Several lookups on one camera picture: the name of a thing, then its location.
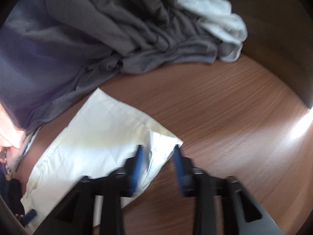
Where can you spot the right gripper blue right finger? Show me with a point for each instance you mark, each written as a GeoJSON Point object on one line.
{"type": "Point", "coordinates": [184, 166]}

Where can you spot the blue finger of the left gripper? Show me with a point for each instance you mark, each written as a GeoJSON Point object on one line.
{"type": "Point", "coordinates": [30, 215]}

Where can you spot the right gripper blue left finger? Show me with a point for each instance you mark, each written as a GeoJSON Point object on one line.
{"type": "Point", "coordinates": [128, 177]}

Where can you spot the cream white pants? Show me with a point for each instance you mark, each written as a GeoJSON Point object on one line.
{"type": "Point", "coordinates": [99, 139]}

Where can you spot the pink curtain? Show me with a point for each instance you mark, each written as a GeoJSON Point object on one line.
{"type": "Point", "coordinates": [11, 136]}

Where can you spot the white sheer curtain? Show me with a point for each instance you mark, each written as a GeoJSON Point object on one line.
{"type": "Point", "coordinates": [216, 17]}

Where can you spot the grey curtain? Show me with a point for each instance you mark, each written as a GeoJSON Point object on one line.
{"type": "Point", "coordinates": [54, 52]}

